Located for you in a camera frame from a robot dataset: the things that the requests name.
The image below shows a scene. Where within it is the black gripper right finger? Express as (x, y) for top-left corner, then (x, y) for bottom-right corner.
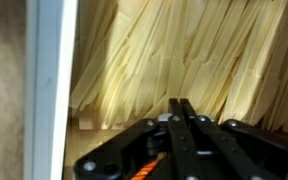
(179, 98), (288, 180)

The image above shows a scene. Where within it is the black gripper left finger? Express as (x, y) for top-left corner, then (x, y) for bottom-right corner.
(73, 98), (198, 180)

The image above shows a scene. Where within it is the white wooden cutlery drawer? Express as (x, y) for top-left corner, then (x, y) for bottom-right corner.
(23, 0), (135, 180)

